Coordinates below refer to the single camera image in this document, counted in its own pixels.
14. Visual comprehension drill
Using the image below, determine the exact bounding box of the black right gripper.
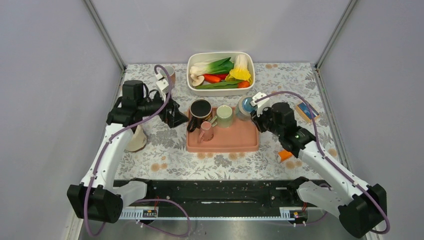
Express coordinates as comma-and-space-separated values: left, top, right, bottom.
250, 104, 284, 137

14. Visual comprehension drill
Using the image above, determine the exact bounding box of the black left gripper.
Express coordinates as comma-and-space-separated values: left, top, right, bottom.
138, 90, 190, 128

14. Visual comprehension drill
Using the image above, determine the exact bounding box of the blue patterned mug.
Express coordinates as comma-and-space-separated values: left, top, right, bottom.
235, 96, 257, 122

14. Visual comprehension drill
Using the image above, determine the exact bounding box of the large pink mug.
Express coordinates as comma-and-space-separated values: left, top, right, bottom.
160, 65, 176, 88

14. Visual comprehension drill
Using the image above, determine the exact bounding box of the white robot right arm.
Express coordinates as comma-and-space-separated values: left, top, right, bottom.
250, 101, 390, 238

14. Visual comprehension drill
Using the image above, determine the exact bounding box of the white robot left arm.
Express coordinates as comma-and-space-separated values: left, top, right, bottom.
66, 78, 188, 223

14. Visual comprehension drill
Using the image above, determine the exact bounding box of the black mug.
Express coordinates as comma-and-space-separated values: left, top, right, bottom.
186, 99, 213, 133

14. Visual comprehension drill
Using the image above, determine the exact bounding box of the small pink mug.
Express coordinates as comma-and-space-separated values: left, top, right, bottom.
197, 121, 214, 143

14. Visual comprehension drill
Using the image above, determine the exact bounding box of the light green mug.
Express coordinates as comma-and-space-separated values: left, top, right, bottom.
209, 105, 234, 128

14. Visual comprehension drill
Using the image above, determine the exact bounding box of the floral tablecloth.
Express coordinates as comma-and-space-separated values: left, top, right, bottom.
115, 62, 347, 180

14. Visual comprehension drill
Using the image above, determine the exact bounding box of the orange blue box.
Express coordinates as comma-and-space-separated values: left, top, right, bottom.
295, 102, 320, 123

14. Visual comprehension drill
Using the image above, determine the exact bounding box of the orange white marker box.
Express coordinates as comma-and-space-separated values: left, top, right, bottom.
278, 150, 293, 162

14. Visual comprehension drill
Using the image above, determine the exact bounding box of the pink rectangular tray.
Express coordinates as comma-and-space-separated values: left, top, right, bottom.
186, 106, 260, 153

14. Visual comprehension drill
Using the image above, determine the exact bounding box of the mushroom toy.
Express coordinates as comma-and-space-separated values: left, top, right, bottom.
190, 74, 205, 88

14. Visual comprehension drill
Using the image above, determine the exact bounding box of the yellow napa cabbage toy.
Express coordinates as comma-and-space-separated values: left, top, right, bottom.
224, 54, 253, 84

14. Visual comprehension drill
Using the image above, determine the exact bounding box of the white rectangular basin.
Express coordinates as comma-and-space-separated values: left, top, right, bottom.
186, 51, 256, 97

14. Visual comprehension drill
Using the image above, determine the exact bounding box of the green bok choy toy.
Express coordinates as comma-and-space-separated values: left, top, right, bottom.
189, 57, 234, 76

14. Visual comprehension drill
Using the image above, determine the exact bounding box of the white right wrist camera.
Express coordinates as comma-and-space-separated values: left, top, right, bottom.
250, 92, 271, 117

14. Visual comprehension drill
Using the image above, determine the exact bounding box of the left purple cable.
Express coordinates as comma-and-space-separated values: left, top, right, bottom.
82, 64, 192, 239

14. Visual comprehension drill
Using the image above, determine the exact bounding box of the purple cable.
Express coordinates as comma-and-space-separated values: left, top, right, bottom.
253, 91, 391, 235
82, 64, 192, 239

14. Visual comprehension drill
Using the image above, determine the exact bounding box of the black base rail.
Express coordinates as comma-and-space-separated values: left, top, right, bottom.
119, 179, 325, 223

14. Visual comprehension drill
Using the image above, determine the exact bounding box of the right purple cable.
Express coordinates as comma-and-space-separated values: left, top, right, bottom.
253, 91, 391, 235

